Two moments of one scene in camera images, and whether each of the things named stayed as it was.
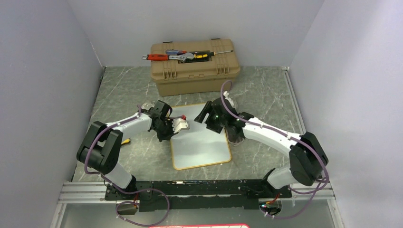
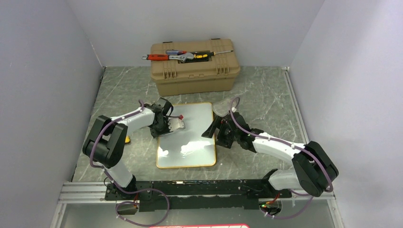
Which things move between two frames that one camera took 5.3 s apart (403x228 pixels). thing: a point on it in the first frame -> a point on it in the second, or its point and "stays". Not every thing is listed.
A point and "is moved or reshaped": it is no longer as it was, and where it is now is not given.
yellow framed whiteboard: [201, 145] is moved or reshaped
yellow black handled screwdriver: [206, 55] stays
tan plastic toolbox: [174, 78] stays
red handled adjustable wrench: [163, 57] stays
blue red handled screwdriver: [173, 52] stays
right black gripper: [208, 109] -> [219, 123]
